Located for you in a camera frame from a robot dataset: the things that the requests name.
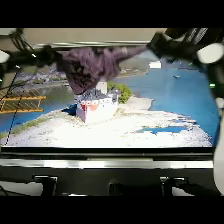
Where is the purple printed shirt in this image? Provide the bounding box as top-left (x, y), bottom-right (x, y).
top-left (55, 45), bottom-right (149, 96)

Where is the silver frame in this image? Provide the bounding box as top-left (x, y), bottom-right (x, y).
top-left (0, 146), bottom-right (215, 197)

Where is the black cable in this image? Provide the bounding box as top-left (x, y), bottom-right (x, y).
top-left (3, 64), bottom-right (27, 146)

